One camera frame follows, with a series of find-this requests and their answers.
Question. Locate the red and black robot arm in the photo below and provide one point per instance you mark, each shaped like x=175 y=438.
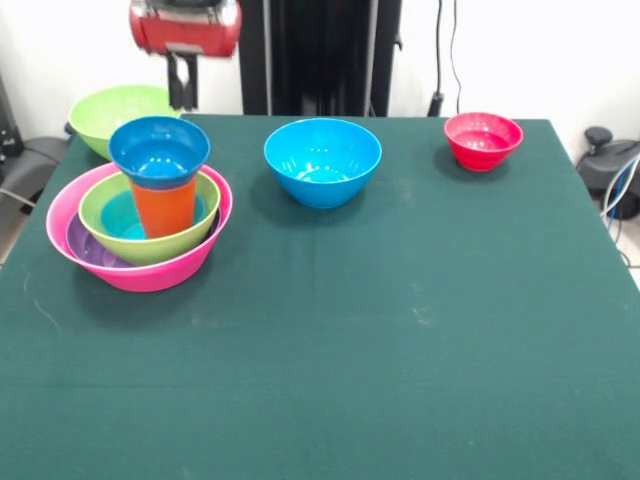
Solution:
x=185 y=9

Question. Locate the large pink bowl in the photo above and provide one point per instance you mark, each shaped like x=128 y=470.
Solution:
x=145 y=280

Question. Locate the purple bowl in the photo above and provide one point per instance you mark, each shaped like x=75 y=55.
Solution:
x=85 y=247

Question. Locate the green bowl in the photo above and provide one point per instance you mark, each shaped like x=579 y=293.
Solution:
x=95 y=117
x=150 y=250

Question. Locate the small dark blue bowl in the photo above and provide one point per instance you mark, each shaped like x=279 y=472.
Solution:
x=157 y=150

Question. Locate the dark green table cloth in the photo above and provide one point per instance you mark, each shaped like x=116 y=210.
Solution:
x=300 y=400

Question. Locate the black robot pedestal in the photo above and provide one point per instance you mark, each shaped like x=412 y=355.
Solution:
x=320 y=60

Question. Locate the orange cup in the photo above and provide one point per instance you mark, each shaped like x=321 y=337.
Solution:
x=165 y=210

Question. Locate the small pink bowl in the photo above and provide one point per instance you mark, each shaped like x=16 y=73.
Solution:
x=482 y=150

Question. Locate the large blue bowl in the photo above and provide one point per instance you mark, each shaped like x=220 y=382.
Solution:
x=320 y=165

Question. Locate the light blue straight-sided bowl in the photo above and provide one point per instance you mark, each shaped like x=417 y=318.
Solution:
x=117 y=215

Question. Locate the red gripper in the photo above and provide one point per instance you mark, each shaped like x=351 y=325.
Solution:
x=210 y=37

